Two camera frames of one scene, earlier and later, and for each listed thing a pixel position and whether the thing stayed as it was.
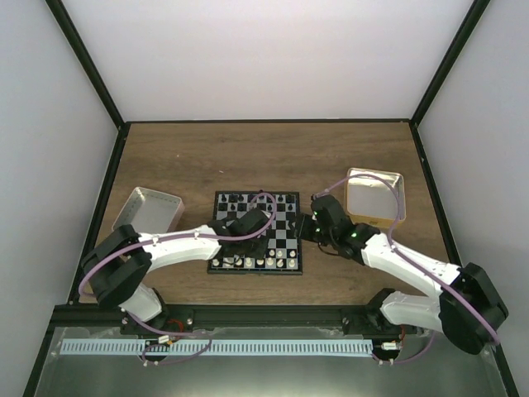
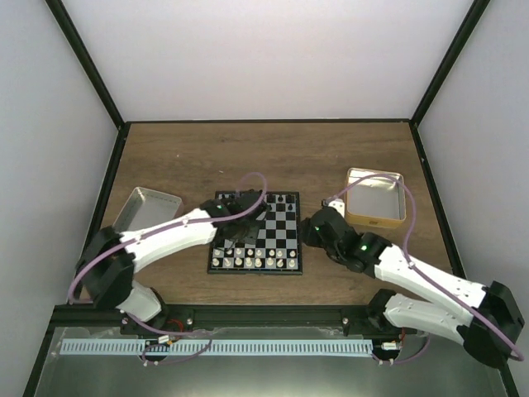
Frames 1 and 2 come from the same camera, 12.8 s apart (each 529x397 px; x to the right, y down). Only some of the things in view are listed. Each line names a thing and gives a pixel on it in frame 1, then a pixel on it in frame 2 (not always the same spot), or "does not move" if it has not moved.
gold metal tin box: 374,197 does not move
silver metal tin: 150,212 does not move
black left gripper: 259,252 → 252,236
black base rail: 363,319 does not move
